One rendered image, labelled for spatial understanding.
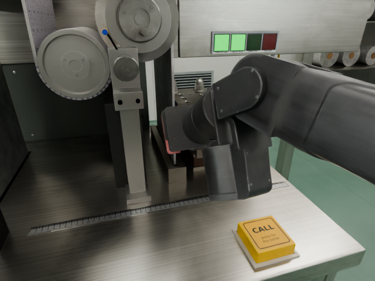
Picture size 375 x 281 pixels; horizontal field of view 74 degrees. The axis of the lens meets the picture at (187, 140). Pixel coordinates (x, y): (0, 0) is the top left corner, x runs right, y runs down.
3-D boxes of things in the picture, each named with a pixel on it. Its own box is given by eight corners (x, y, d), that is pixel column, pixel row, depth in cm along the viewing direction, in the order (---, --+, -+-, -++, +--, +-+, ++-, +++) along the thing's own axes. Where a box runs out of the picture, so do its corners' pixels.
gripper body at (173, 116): (231, 143, 39) (254, 136, 32) (168, 153, 37) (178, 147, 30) (224, 103, 40) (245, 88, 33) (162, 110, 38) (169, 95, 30)
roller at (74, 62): (46, 101, 45) (28, 28, 40) (66, 75, 68) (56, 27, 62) (114, 96, 48) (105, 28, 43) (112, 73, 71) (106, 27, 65)
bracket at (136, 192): (127, 207, 51) (107, 50, 38) (125, 188, 57) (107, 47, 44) (151, 202, 53) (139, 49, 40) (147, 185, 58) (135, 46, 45)
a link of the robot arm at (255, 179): (315, 69, 24) (257, 58, 19) (340, 188, 23) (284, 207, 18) (230, 105, 34) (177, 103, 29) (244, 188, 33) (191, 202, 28)
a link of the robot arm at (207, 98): (252, 76, 27) (201, 78, 25) (263, 139, 26) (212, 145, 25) (227, 95, 33) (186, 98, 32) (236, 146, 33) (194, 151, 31)
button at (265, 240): (255, 264, 39) (258, 253, 38) (236, 232, 45) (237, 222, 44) (294, 254, 41) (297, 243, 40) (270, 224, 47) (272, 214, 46)
